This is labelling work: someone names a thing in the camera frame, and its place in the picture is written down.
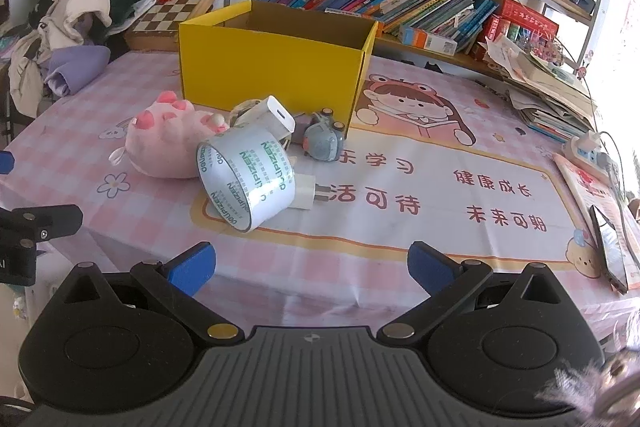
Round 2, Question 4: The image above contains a pink plush toy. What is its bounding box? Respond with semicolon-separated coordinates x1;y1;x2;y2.
111;90;231;179

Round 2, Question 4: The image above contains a white charger block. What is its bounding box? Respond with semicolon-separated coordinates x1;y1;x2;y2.
235;95;296;142

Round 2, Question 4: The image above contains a yellow cardboard box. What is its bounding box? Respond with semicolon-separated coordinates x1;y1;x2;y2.
178;0;379;138

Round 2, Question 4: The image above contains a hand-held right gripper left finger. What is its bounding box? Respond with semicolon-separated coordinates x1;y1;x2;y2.
62;242;247;345

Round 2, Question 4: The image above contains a pink checked desktop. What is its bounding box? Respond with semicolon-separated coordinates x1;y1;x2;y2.
0;47;640;358

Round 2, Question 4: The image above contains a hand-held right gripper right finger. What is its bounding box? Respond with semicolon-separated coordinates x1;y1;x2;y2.
376;241;567;348

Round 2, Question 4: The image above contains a white plug adapter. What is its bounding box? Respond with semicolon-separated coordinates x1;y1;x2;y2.
287;174;337;212

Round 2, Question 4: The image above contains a pile of clothes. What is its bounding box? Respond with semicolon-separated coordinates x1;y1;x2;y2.
7;0;158;118

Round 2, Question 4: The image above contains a stack of papers and books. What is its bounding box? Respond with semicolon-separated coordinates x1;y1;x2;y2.
482;34;598;142

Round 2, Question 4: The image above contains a grey toy car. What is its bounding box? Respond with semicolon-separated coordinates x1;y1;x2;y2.
301;108;347;162

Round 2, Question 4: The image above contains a wooden chessboard box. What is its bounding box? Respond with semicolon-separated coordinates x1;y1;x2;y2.
123;0;228;52

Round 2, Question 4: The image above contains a black smartphone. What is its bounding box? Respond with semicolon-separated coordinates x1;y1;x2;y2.
589;204;631;295

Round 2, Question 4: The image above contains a clear tape roll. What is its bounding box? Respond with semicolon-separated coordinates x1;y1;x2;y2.
196;125;297;233

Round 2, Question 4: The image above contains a red box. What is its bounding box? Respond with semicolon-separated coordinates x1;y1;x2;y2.
487;0;560;48

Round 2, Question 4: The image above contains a white power strip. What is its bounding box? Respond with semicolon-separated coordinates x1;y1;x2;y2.
562;132;623;180

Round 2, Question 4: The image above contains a purple cloth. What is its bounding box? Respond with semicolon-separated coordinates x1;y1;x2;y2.
40;46;112;98

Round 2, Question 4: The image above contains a pink booklet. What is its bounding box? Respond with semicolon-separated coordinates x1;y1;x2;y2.
552;152;640;293

